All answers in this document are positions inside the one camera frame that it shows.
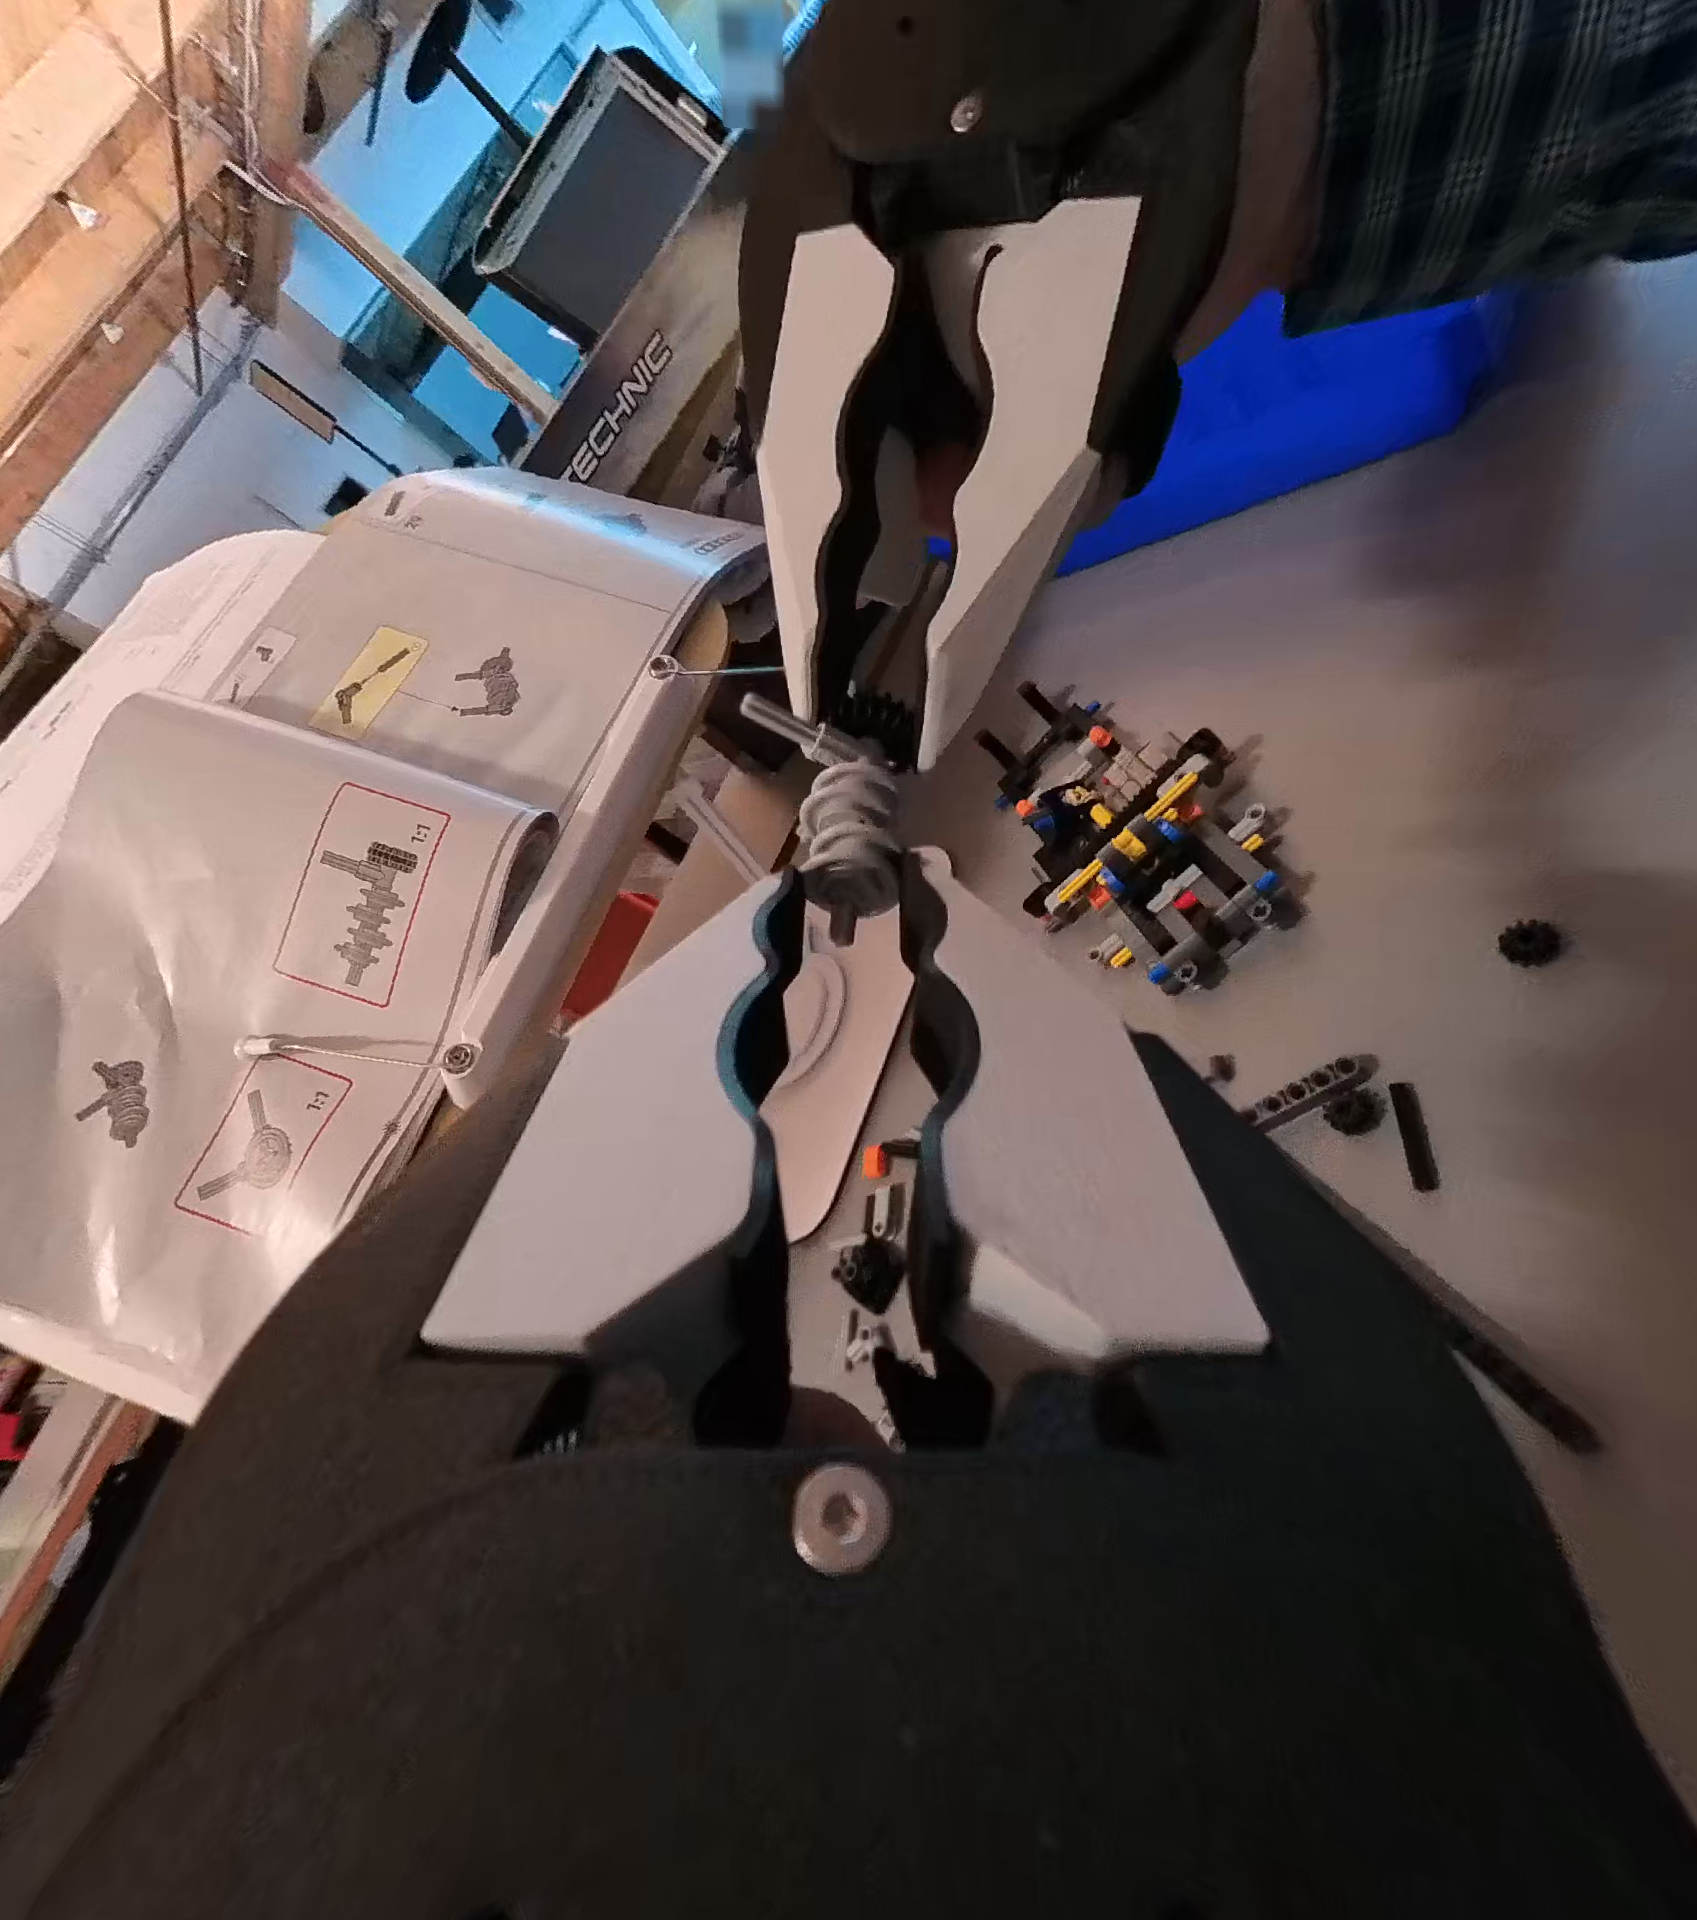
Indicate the cluster of small dark parts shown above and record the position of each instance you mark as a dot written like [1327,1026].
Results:
[870,1268]

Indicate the instruction booklet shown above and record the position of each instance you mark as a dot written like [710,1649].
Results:
[189,901]

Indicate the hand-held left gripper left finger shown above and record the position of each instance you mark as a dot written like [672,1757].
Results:
[608,1184]

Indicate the blue plastic bin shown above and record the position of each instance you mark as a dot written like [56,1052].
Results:
[1312,405]

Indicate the black monitor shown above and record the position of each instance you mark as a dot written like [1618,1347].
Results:
[593,181]

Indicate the black holed toy beam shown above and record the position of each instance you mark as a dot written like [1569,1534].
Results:
[1523,1389]

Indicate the red plastic bin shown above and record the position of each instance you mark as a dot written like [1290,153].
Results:
[614,945]

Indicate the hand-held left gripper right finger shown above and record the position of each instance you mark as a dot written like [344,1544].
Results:
[1073,1184]

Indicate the dark toy set box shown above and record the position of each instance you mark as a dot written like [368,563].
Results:
[623,391]

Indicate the dark grey holed toy beam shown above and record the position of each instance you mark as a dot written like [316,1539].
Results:
[1296,1094]

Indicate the toy car chassis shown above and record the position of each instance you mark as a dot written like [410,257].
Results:
[1148,854]

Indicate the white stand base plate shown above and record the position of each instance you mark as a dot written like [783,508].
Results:
[848,1110]

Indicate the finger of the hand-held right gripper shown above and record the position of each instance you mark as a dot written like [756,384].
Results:
[1059,374]
[802,391]

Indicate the small black toy gear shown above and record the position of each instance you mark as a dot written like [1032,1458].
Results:
[1532,942]
[1352,1110]

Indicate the grey wheel with black gear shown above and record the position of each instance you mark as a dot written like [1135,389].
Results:
[848,794]

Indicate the grey toy axle with gear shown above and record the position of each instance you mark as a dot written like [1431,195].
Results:
[781,721]

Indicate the light grey toy connector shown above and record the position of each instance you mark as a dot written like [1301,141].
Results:
[885,1209]
[870,1335]

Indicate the white document stand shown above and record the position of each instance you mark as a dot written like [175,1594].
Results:
[638,840]

